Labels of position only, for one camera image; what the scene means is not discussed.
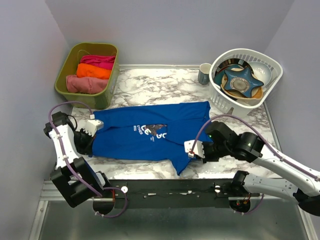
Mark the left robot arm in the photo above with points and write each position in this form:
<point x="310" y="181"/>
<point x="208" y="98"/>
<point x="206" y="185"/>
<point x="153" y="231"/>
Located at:
<point x="73" y="177"/>

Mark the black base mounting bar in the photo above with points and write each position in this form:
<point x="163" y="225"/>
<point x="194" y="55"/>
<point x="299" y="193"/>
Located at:
<point x="177" y="193"/>

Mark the blue t shirt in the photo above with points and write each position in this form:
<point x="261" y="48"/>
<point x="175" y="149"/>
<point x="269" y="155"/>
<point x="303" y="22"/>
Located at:
<point x="150" y="132"/>

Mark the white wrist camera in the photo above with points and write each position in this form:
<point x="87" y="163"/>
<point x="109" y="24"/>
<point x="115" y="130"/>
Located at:
<point x="194" y="149"/>
<point x="92" y="126"/>

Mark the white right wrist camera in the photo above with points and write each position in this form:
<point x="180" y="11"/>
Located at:
<point x="194" y="149"/>

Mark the olive green plastic bin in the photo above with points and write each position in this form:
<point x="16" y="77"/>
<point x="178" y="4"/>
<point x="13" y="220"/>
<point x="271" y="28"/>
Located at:
<point x="99" y="101"/>

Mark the magenta rolled t shirt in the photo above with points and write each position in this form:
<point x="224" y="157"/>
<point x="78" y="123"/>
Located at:
<point x="104" y="62"/>

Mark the orange rolled t shirt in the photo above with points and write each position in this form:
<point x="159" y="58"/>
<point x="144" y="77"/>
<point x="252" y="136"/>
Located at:
<point x="86" y="70"/>

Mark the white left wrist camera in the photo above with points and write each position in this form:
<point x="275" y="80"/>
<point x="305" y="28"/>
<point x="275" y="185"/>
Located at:
<point x="92" y="126"/>

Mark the pink rolled t shirt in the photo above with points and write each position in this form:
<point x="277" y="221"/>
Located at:
<point x="85" y="85"/>

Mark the aluminium rail frame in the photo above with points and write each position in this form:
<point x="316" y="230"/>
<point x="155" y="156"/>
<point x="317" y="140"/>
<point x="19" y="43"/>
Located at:
<point x="274" y="219"/>

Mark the white plastic dish basket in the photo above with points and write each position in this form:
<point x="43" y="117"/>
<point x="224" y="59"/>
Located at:
<point x="241" y="108"/>

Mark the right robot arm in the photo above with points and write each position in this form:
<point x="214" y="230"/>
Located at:
<point x="297" y="183"/>

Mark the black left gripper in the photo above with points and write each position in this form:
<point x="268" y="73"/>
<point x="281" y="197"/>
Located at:
<point x="87" y="148"/>

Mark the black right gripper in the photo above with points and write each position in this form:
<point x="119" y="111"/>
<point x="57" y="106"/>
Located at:
<point x="207" y="158"/>

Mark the white bowl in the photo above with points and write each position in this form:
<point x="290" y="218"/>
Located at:
<point x="261" y="71"/>

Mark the teal plate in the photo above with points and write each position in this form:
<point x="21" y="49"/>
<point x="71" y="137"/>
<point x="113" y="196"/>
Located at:
<point x="219" y="76"/>

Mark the grey white mug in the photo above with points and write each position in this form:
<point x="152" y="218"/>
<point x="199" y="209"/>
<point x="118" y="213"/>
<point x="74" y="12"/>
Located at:
<point x="203" y="74"/>

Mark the blue star shaped dish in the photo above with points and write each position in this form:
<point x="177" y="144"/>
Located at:
<point x="242" y="80"/>

